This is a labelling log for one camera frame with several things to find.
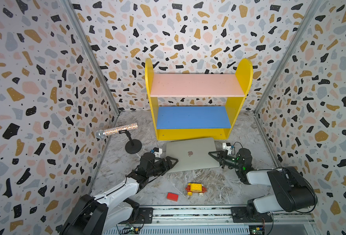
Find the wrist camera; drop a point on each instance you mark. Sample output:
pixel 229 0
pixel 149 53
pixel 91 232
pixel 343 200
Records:
pixel 157 152
pixel 227 146

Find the right aluminium corner post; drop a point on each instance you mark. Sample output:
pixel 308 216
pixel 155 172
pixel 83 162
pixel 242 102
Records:
pixel 312 9

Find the red toy block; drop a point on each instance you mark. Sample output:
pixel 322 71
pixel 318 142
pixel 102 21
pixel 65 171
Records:
pixel 172 197

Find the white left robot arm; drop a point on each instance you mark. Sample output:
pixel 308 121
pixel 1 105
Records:
pixel 92 215

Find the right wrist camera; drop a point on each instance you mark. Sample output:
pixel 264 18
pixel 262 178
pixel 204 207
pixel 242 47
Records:
pixel 227 146

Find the right green circuit board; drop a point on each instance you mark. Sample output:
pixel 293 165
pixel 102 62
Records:
pixel 256 230

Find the glitter microphone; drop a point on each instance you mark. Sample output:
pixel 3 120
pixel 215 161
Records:
pixel 101 134

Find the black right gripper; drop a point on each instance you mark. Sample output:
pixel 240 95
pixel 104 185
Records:
pixel 222 157

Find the yellow red toy car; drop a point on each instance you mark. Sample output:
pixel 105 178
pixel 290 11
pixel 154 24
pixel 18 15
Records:
pixel 195 188

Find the black microphone stand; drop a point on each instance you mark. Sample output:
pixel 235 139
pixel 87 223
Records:
pixel 133 146

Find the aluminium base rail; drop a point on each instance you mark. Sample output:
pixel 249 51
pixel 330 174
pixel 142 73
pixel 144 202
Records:
pixel 215 220

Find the left green circuit board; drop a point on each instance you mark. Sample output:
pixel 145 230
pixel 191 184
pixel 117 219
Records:
pixel 131 230

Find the aluminium corner post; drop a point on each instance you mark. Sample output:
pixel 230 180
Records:
pixel 69 9
pixel 312 9

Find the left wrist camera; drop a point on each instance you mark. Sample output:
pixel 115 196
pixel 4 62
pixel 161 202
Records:
pixel 157 152

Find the silver laptop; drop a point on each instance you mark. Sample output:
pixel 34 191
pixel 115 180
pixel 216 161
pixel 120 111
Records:
pixel 192 154

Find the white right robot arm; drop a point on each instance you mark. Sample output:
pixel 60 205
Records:
pixel 291 191

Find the green circuit board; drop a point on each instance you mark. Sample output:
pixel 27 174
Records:
pixel 131 230
pixel 256 230

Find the yellow shelf unit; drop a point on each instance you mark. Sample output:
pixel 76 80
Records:
pixel 173 123

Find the left aluminium corner post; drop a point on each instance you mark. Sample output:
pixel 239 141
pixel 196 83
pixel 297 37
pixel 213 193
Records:
pixel 69 9

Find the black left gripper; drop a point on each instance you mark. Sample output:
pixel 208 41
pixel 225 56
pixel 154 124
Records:
pixel 168 158

